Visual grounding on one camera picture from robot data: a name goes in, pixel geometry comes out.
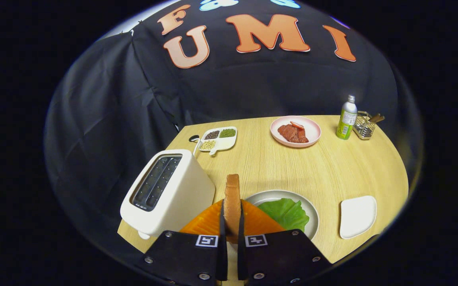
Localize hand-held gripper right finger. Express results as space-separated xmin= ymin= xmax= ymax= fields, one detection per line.
xmin=237 ymin=198 xmax=332 ymax=286

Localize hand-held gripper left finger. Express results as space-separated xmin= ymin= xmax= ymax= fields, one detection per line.
xmin=135 ymin=198 xmax=229 ymax=286

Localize plain toast bread slice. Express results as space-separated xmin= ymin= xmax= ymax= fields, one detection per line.
xmin=224 ymin=174 xmax=242 ymax=243

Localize green lettuce leaf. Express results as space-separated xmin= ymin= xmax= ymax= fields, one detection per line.
xmin=258 ymin=198 xmax=310 ymax=232

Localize white toaster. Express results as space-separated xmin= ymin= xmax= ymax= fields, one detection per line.
xmin=120 ymin=149 xmax=216 ymax=240

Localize round white plate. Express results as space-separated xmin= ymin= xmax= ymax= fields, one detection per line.
xmin=245 ymin=190 xmax=319 ymax=241

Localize white divided dish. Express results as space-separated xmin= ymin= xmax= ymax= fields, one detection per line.
xmin=198 ymin=126 xmax=238 ymax=155

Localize small white curved dish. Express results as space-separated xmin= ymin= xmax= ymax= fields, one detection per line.
xmin=340 ymin=195 xmax=377 ymax=240

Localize red meat slices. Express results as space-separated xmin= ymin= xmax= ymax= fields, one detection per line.
xmin=278 ymin=124 xmax=309 ymax=143

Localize pink plate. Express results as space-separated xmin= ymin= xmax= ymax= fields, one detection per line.
xmin=270 ymin=116 xmax=322 ymax=148

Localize silver bottle with green label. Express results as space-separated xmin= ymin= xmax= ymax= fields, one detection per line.
xmin=336 ymin=95 xmax=358 ymax=140

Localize wire utensil basket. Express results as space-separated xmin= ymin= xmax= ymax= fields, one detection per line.
xmin=353 ymin=111 xmax=376 ymax=140

